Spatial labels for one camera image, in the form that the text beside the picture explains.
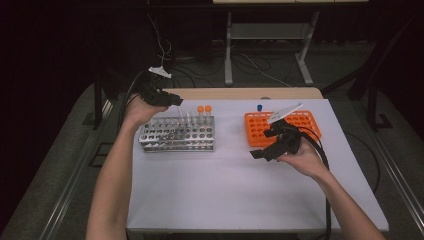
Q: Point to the person's left hand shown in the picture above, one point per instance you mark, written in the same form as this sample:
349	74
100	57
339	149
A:
140	113

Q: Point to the orange plastic test tube rack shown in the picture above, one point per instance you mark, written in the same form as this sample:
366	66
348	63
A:
258	128

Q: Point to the blue-capped test tube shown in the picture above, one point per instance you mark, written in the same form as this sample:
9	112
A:
259	108

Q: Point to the metal floor rail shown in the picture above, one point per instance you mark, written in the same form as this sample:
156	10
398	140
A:
396	173
73	180

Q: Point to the grey metal stand frame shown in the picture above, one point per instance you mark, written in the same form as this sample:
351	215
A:
266	31

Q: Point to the person's right hand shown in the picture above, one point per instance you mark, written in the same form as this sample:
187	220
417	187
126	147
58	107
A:
306	161

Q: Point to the orange-capped test tube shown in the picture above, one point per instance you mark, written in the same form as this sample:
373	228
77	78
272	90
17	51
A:
200	115
208	113

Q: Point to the clear test tube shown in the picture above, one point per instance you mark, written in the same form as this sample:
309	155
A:
180	114
187	118
194	118

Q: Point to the silver metal test tube rack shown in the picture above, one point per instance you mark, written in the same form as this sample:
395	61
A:
176	135

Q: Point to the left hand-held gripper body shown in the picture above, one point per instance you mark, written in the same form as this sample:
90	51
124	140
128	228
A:
150	88

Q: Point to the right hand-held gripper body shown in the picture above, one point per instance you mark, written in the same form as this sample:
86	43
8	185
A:
290	140

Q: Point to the black stand leg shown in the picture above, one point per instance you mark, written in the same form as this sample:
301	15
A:
373	106

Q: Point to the black floor socket frame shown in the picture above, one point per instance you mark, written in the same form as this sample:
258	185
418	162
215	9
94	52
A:
101	155

